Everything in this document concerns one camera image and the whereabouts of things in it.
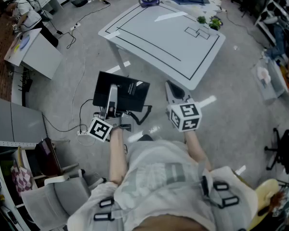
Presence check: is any black box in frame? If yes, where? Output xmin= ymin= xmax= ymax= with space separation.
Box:
xmin=92 ymin=71 xmax=151 ymax=113

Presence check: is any thin black power cable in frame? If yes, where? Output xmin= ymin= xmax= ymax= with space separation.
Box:
xmin=39 ymin=1 xmax=111 ymax=50

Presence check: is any grey office chair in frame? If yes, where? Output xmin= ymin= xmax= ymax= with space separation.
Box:
xmin=20 ymin=168 xmax=106 ymax=231

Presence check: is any person's right forearm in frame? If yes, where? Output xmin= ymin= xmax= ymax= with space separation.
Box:
xmin=183 ymin=130 xmax=212 ymax=172

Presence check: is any person's torso in white shirt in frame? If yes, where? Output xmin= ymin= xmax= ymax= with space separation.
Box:
xmin=67 ymin=140 xmax=258 ymax=231

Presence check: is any white floor cable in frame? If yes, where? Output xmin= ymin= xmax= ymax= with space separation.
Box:
xmin=71 ymin=29 xmax=87 ymax=129

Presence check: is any white storage bin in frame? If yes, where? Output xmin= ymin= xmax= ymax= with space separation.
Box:
xmin=251 ymin=56 xmax=289 ymax=101

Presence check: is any person's left forearm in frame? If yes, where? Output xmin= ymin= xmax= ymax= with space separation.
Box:
xmin=108 ymin=128 xmax=126 ymax=185

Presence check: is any small white table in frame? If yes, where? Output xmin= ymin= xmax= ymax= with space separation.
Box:
xmin=4 ymin=27 xmax=63 ymax=80

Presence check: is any dark brown bag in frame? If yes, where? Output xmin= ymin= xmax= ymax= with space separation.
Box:
xmin=35 ymin=137 xmax=63 ymax=177

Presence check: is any triangle patterned table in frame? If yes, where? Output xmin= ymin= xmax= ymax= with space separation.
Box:
xmin=158 ymin=0 xmax=223 ymax=18

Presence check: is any flowering potted plant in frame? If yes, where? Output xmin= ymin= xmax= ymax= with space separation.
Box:
xmin=208 ymin=18 xmax=223 ymax=36

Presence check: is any light wooden round stool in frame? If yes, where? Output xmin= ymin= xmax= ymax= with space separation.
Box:
xmin=248 ymin=179 xmax=288 ymax=231

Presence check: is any pink checked bag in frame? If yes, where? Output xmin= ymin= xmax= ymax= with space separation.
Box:
xmin=11 ymin=166 xmax=33 ymax=197

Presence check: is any black floor cable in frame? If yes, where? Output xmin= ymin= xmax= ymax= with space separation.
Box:
xmin=42 ymin=99 xmax=95 ymax=133

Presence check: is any blue plate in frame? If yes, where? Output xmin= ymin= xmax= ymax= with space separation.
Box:
xmin=19 ymin=34 xmax=31 ymax=50

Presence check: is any white table with black lines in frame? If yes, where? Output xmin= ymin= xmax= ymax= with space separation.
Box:
xmin=98 ymin=2 xmax=226 ymax=91

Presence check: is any white metal shelf rack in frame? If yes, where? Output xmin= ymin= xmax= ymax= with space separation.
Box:
xmin=0 ymin=140 xmax=39 ymax=231

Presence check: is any black wire rack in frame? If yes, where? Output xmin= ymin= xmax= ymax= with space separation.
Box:
xmin=17 ymin=77 xmax=34 ymax=93

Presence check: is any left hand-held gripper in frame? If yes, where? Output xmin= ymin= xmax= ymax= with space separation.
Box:
xmin=86 ymin=84 xmax=135 ymax=143

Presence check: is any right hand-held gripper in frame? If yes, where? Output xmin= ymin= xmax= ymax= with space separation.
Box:
xmin=165 ymin=80 xmax=202 ymax=132

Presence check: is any grey cabinet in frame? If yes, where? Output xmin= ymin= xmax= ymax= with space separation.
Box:
xmin=0 ymin=94 xmax=48 ymax=143

